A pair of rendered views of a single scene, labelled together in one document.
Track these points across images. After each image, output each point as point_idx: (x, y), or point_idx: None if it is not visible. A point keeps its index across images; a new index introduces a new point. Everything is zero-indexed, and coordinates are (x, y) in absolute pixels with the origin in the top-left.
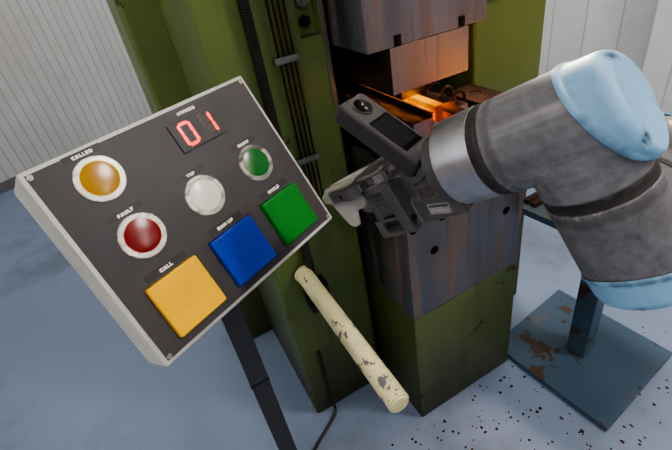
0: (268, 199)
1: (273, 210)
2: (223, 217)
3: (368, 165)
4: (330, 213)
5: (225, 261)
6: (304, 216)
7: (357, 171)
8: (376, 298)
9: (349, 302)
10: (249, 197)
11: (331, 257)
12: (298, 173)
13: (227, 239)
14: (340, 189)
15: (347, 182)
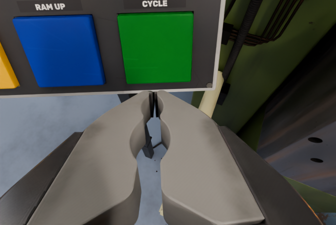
0: (135, 13)
1: (130, 33)
2: None
3: (245, 179)
4: (272, 56)
5: (25, 52)
6: (172, 68)
7: (210, 144)
8: (255, 122)
9: (236, 110)
10: None
11: (246, 82)
12: (214, 5)
13: (38, 29)
14: (35, 191)
15: (105, 175)
